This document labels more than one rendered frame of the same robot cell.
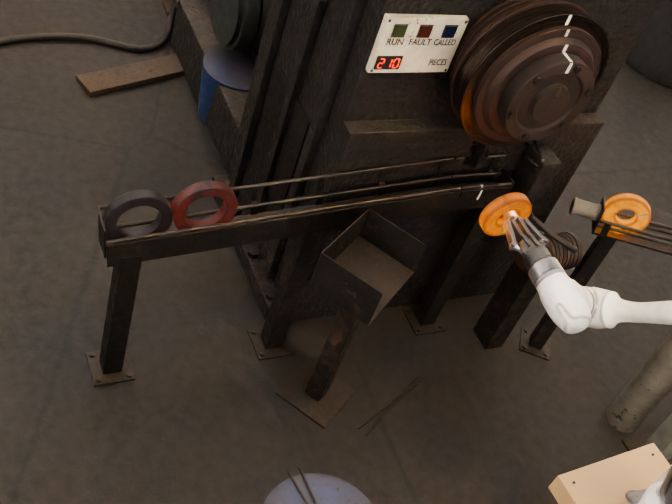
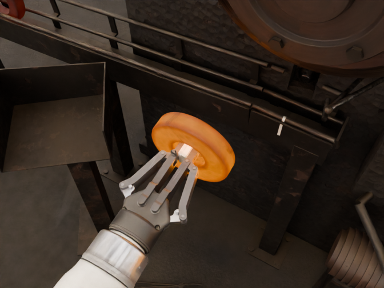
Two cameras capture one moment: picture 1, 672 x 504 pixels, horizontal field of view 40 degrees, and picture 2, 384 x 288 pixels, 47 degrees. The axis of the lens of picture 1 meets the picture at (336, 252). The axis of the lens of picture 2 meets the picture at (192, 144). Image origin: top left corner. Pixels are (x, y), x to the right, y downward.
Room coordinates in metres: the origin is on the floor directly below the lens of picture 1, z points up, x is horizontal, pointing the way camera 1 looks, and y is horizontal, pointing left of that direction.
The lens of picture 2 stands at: (1.95, -0.81, 1.48)
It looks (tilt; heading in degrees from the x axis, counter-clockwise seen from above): 56 degrees down; 67
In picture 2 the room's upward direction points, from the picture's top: straight up
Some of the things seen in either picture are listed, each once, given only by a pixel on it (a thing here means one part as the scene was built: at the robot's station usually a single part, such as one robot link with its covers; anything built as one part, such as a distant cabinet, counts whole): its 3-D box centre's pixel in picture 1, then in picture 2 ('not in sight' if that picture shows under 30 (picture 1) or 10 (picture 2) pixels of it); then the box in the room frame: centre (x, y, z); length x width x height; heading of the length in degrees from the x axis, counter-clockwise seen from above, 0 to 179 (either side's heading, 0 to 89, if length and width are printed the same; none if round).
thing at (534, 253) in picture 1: (533, 252); (143, 218); (2.00, -0.51, 0.84); 0.09 x 0.08 x 0.07; 37
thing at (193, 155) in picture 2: not in sight; (195, 160); (2.11, -0.45, 0.84); 0.05 x 0.03 x 0.01; 37
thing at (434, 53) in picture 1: (417, 44); not in sight; (2.27, 0.00, 1.15); 0.26 x 0.02 x 0.18; 127
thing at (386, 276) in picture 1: (340, 329); (79, 177); (1.90, -0.10, 0.36); 0.26 x 0.20 x 0.72; 162
